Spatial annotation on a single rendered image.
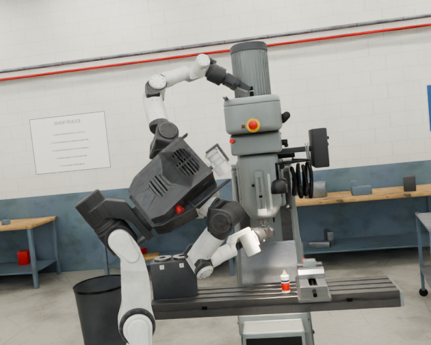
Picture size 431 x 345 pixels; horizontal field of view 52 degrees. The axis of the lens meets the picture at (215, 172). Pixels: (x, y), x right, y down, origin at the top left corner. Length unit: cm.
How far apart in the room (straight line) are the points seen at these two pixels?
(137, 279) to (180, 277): 54
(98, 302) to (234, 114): 228
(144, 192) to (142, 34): 526
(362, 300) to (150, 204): 113
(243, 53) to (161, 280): 125
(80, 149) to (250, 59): 490
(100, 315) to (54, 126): 394
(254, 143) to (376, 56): 473
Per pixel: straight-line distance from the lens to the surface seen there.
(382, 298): 229
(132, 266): 178
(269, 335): 214
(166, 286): 234
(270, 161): 212
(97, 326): 390
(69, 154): 706
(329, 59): 656
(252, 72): 239
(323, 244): 600
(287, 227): 262
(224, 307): 226
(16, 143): 746
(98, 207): 175
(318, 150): 242
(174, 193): 165
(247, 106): 199
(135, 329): 183
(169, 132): 185
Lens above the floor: 169
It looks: 3 degrees down
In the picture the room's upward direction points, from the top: 6 degrees counter-clockwise
